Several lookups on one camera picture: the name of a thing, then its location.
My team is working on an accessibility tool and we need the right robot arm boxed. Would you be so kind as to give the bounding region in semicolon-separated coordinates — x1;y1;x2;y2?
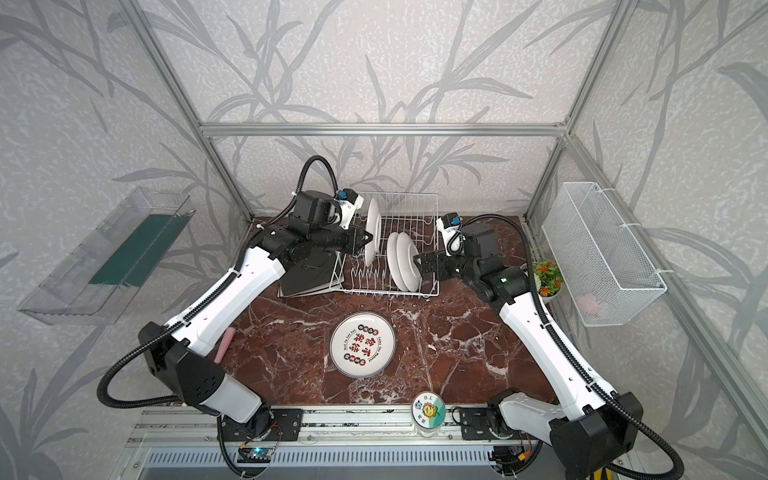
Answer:
414;213;685;479

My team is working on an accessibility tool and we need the potted artificial plant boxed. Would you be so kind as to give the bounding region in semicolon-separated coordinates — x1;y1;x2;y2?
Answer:
533;260;565;303

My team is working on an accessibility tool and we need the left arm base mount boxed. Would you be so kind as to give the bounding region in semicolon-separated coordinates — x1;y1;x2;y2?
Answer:
221;405;304;442

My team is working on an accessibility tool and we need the white mesh wall basket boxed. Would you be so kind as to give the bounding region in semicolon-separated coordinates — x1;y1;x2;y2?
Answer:
542;182;667;327

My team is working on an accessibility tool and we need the black square plate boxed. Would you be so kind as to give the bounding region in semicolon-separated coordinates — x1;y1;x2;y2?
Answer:
278;250;344;298

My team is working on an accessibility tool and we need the yellow work glove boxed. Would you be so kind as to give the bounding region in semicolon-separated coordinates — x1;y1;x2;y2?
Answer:
588;467;613;480

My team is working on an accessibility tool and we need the white wire dish rack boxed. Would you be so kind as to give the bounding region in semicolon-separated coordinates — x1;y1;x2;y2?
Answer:
334;192;441;297

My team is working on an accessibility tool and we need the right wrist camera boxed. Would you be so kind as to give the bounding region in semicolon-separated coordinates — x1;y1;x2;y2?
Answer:
436;212;463;256

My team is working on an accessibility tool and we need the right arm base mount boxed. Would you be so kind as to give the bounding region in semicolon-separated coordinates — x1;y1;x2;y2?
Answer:
451;406;539;445

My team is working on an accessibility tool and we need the round white plate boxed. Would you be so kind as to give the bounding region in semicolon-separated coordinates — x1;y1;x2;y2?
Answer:
329;312;397;379
396;232;422;293
386;232;408;292
364;198;381;267

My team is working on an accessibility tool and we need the clear plastic wall shelf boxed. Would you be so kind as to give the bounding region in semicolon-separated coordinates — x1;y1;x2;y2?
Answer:
18;187;196;326

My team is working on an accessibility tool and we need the left circuit board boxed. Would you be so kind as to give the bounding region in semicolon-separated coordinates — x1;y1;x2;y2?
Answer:
237;443;278;465

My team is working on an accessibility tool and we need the green sponge mat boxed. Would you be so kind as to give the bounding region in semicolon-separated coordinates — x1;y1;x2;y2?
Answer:
89;211;193;287

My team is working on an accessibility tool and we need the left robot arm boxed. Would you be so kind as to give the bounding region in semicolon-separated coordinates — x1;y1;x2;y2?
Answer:
97;155;372;432

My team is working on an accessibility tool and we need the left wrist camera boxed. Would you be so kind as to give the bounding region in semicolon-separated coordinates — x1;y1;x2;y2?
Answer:
336;188;364;230

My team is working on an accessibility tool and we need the right circuit board wiring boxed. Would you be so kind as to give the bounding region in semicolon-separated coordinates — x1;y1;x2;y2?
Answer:
488;443;536;475

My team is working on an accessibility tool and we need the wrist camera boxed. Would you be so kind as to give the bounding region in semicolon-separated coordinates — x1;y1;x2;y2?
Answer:
336;188;364;230
436;212;463;256

